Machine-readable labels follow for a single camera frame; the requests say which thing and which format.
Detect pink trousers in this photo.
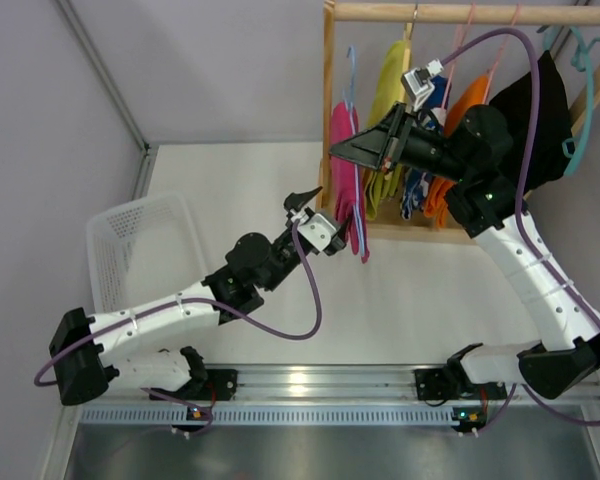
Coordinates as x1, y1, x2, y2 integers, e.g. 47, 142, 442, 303
330, 101, 370, 264

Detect yellow-green trousers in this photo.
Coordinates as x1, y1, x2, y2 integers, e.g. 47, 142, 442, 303
361, 39, 413, 221

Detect light blue wire hanger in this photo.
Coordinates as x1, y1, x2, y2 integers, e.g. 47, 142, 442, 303
340, 45, 368, 256

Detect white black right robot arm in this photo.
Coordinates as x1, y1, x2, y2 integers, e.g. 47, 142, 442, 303
329, 103, 600, 399

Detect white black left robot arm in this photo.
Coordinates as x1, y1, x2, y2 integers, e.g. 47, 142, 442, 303
34, 188, 345, 406

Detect blue patterned trousers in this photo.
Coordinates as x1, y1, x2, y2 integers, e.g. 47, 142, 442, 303
401, 76, 448, 220

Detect orange trousers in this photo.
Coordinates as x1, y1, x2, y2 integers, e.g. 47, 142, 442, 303
422, 72, 492, 228

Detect black trousers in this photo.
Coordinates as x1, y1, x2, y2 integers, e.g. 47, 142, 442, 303
489, 52, 571, 191

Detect teal plastic hanger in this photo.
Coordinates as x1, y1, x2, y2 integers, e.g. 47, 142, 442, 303
538, 8, 600, 177

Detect wooden clothes rack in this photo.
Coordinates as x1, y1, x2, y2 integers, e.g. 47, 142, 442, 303
316, 1, 600, 244

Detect white plastic laundry basket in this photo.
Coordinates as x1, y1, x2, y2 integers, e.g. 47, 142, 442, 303
86, 191, 207, 313

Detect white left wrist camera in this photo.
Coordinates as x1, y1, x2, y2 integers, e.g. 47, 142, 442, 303
290, 208, 338, 253

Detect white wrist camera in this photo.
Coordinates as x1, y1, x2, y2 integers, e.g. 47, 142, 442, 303
290, 208, 338, 253
401, 59, 444, 112

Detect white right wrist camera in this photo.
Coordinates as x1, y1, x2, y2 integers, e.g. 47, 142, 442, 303
401, 59, 444, 112

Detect aluminium mounting rail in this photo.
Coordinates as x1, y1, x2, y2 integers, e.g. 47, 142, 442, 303
98, 364, 600, 406

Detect pink wire hanger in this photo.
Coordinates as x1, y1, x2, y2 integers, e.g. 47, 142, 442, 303
482, 3, 522, 104
439, 3, 477, 116

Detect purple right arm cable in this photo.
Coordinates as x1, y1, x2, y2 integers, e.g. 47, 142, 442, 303
439, 27, 600, 427

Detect grey slotted cable duct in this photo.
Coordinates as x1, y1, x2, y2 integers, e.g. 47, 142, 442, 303
80, 405, 481, 427

